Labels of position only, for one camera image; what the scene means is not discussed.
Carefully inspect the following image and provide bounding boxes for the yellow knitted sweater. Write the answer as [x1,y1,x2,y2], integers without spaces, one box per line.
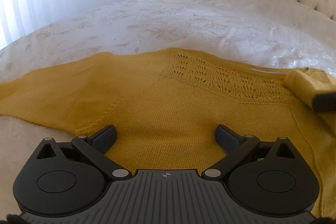
[1,48,335,217]

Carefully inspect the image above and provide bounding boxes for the white floral bedspread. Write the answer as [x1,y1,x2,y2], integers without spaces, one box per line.
[1,0,335,207]

